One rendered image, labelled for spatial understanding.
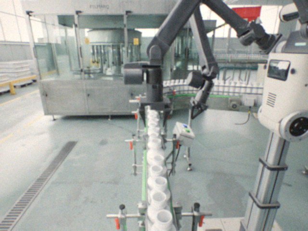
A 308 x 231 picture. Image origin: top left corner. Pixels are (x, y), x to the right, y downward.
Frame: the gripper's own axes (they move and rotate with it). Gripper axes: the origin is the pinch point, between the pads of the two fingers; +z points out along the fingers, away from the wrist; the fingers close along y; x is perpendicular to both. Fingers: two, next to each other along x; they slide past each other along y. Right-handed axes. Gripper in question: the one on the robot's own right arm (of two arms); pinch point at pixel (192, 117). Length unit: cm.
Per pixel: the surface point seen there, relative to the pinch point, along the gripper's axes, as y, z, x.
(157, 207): 53, 11, -18
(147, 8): -300, -90, -56
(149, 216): 53, 14, -19
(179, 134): 3.5, 9.3, -3.7
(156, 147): 29.5, 7.3, -18.2
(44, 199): -72, 157, -86
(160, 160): 32.5, 10.1, -16.1
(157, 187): 47, 10, -18
